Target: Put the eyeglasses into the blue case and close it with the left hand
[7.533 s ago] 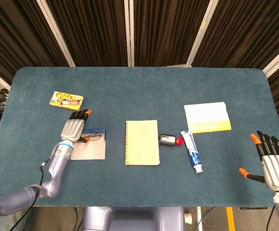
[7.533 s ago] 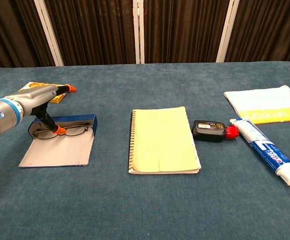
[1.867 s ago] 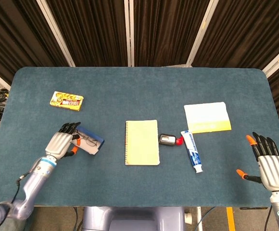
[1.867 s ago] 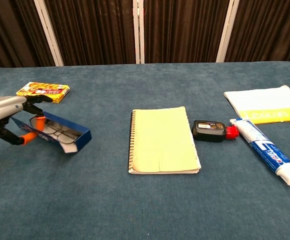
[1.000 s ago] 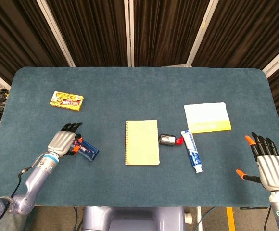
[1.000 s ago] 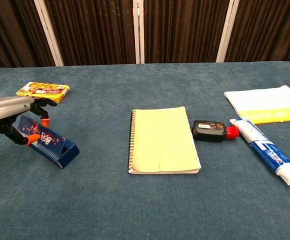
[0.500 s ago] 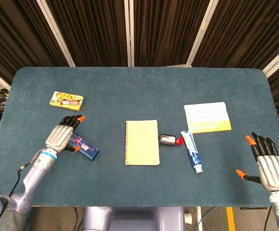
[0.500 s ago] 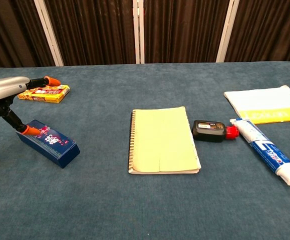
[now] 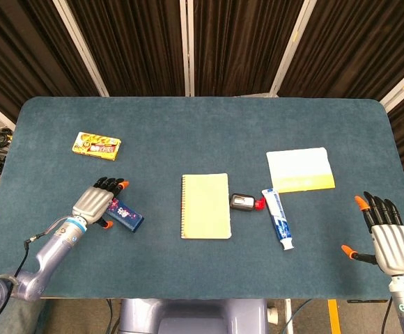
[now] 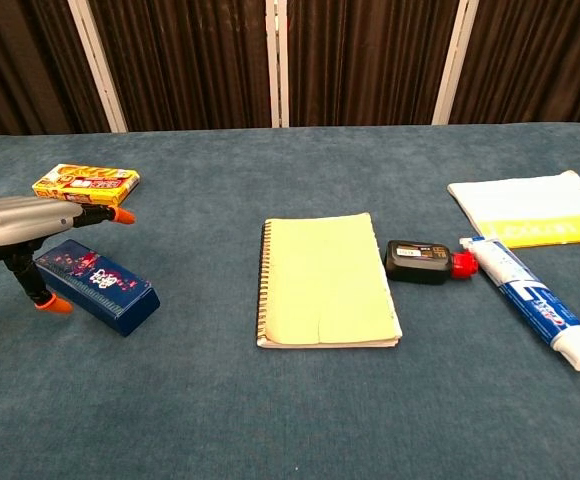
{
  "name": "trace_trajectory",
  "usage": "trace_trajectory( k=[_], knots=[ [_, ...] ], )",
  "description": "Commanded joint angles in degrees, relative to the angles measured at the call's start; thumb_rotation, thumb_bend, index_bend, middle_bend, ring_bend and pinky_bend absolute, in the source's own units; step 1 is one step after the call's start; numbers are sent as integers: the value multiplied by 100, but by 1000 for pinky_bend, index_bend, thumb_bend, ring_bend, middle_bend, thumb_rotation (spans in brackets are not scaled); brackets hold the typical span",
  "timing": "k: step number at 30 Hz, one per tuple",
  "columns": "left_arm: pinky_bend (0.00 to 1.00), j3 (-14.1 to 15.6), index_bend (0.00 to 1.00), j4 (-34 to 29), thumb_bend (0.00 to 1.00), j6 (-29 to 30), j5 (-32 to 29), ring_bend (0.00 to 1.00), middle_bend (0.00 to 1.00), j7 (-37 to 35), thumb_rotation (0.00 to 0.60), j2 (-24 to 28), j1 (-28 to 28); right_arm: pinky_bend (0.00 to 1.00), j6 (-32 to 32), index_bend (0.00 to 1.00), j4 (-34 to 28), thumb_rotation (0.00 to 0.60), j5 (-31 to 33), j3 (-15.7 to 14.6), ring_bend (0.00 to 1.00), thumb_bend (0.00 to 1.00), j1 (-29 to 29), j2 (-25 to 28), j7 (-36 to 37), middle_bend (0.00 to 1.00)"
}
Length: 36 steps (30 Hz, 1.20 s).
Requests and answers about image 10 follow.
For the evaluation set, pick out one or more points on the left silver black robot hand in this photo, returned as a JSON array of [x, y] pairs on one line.
[[15, 225]]

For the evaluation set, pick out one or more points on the blue-edged card with glasses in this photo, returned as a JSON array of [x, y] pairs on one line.
[[105, 295]]

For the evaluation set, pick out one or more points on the yellow red food box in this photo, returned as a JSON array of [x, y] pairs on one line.
[[87, 182]]

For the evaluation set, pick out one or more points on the dark brown pleated curtain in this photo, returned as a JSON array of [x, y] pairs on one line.
[[20, 65], [540, 60], [185, 60], [370, 60]]

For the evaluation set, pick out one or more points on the yellow spiral notebook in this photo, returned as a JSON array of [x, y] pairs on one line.
[[325, 280]]

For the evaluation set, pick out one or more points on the blue velvet table cover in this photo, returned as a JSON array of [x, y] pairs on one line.
[[270, 425]]

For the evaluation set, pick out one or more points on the white yellow flat pouch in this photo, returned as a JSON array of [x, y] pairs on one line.
[[525, 210]]

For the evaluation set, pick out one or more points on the blue white toothpaste tube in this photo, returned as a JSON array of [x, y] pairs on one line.
[[530, 295]]

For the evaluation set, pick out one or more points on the white screen frame post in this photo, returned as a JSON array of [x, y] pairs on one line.
[[97, 65], [276, 60], [452, 65]]

